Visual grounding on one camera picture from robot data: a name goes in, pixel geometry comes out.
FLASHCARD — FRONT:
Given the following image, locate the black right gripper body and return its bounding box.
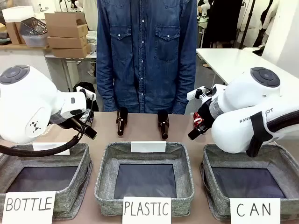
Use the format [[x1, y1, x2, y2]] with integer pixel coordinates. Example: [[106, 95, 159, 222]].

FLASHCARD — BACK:
[[198, 100, 217, 131]]

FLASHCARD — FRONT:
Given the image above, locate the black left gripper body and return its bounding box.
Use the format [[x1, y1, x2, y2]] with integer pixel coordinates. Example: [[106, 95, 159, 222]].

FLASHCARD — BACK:
[[49, 111, 85, 131]]

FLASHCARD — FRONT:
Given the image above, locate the crushed red can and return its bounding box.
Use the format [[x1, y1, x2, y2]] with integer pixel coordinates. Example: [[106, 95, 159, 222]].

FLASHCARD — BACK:
[[193, 111, 205, 128]]

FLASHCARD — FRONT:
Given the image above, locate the dark printed can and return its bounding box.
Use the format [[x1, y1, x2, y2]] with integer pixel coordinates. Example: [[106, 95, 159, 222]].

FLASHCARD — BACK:
[[79, 108, 95, 126]]

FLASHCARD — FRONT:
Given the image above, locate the brown glass bottle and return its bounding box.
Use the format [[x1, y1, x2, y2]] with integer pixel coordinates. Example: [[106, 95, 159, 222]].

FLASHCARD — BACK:
[[116, 106, 129, 137], [157, 110, 170, 140]]

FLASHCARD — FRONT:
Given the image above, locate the person's right denim forearm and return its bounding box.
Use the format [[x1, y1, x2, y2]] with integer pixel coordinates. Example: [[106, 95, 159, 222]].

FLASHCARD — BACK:
[[96, 63, 116, 112]]

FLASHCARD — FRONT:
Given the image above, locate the person's left denim forearm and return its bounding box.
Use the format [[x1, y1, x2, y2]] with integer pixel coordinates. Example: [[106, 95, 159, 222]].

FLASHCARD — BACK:
[[172, 63, 197, 115]]

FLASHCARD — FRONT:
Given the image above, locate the grey fabric basket plastic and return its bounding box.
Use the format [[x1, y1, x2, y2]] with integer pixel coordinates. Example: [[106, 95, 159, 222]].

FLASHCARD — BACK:
[[94, 141, 195, 217]]

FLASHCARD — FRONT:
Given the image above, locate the grey fabric basket bottle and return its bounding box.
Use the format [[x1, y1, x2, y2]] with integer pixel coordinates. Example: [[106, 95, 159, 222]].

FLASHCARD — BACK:
[[0, 142, 93, 220]]

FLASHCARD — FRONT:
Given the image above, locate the white CAN paper sign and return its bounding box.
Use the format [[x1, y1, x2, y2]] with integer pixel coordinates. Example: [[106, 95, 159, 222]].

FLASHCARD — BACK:
[[228, 197, 281, 224]]

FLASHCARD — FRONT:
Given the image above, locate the black mesh basket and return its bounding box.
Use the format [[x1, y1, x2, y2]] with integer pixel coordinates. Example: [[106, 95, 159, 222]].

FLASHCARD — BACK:
[[19, 17, 48, 37]]

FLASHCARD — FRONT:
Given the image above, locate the grey fabric basket can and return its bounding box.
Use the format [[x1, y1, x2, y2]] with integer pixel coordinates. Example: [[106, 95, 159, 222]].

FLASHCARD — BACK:
[[200, 143, 299, 221]]

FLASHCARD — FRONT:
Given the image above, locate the blank white card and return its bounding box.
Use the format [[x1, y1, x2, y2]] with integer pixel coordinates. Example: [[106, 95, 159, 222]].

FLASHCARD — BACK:
[[32, 142, 71, 156], [130, 140, 167, 154]]

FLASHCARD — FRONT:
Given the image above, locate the black backpack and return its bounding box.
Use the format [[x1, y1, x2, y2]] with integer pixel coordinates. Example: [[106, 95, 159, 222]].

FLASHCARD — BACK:
[[72, 81, 100, 112]]

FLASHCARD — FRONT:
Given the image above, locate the white work table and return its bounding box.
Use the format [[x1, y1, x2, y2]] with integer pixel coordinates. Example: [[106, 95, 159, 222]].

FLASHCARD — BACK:
[[196, 47, 266, 86]]

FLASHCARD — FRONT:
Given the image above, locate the flat cardboard box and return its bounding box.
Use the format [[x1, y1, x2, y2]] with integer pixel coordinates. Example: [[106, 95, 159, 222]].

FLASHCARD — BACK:
[[51, 43, 92, 58], [47, 35, 89, 49]]

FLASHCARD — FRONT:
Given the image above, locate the person in denim shirt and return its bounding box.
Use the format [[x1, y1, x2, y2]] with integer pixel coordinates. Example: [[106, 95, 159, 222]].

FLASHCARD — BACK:
[[96, 0, 199, 115]]

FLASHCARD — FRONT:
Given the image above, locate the clear plastic bin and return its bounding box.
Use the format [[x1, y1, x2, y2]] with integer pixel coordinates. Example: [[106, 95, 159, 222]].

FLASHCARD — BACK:
[[22, 34, 49, 48]]

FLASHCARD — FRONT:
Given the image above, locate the white BOTTLE paper sign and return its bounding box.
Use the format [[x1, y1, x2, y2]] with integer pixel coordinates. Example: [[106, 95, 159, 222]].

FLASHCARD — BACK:
[[2, 191, 57, 224]]

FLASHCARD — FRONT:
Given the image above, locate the white PLASTIC paper sign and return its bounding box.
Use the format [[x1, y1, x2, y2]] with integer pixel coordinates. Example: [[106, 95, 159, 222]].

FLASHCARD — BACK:
[[122, 196, 172, 224]]

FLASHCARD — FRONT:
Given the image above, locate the bystander in black clothes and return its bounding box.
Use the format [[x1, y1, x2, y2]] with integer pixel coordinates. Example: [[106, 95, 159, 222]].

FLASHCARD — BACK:
[[202, 0, 243, 49]]

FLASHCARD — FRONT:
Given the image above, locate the open cardboard box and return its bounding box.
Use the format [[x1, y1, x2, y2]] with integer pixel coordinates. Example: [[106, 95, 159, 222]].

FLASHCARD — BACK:
[[44, 12, 89, 38]]

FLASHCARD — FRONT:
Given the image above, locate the black tripod pole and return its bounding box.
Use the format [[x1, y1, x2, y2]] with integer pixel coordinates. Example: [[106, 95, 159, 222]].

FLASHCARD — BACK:
[[238, 0, 256, 49]]

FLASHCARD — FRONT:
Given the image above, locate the small upright cardboard box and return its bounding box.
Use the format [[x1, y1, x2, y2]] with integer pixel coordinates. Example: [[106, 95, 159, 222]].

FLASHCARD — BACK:
[[5, 21, 26, 45]]

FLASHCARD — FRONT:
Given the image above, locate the white foam box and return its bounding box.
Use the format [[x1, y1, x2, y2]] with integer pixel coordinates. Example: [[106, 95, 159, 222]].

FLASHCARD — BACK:
[[1, 5, 35, 23]]

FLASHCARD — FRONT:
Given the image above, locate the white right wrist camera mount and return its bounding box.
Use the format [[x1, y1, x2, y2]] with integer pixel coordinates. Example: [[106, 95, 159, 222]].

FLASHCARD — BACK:
[[186, 86, 214, 101]]

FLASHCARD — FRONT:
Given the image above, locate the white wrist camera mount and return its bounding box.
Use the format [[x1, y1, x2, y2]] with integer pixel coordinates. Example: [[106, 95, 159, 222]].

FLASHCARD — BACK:
[[78, 88, 94, 99], [186, 86, 214, 101]]

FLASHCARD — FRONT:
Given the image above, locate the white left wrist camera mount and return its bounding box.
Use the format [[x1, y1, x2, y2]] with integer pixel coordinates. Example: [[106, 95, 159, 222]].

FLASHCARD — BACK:
[[78, 88, 94, 99]]

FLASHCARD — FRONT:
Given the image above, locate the black left arm cable sleeve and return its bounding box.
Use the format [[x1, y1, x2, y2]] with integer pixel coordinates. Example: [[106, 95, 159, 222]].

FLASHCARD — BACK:
[[0, 93, 94, 158]]

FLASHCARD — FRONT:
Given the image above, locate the black arm cable sleeve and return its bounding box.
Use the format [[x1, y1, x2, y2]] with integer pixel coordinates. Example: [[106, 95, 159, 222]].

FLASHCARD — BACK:
[[246, 111, 299, 158], [0, 93, 94, 158]]

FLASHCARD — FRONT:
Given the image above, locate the black right arm cable sleeve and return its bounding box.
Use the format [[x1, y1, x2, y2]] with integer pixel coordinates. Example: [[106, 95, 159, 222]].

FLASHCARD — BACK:
[[246, 111, 299, 158]]

